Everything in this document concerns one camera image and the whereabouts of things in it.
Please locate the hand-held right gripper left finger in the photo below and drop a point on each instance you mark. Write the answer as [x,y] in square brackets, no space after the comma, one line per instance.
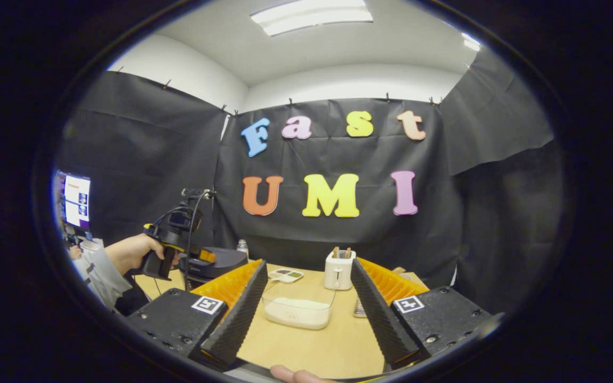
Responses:
[237,319]

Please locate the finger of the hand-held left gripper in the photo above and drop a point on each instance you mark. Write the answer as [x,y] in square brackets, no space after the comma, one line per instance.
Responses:
[206,255]

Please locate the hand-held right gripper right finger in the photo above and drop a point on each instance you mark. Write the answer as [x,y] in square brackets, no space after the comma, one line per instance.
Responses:
[381,319]

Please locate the silver black rice cooker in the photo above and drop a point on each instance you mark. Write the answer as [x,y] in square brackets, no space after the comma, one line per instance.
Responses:
[226,261]

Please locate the clear rice container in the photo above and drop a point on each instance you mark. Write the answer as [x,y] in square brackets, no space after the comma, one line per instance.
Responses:
[298,314]

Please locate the small clear bottle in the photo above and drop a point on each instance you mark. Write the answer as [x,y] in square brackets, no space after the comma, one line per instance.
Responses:
[242,249]

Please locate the white toaster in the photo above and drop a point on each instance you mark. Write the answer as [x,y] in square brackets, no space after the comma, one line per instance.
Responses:
[338,274]

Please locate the white divided grain dish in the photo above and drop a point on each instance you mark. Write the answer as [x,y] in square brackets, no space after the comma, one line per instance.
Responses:
[285,275]

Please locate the white side desk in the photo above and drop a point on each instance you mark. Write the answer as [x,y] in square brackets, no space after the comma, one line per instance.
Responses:
[92,244]

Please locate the computer monitor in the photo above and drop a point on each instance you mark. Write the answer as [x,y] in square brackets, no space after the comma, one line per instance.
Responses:
[75,201]

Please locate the black backdrop cloth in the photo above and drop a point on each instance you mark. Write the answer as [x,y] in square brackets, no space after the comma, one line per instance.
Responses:
[498,213]

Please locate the large ceiling light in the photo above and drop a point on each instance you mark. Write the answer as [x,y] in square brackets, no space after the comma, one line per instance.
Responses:
[312,16]

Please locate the small ceiling light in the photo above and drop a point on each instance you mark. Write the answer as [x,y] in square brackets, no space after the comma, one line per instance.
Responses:
[471,42]

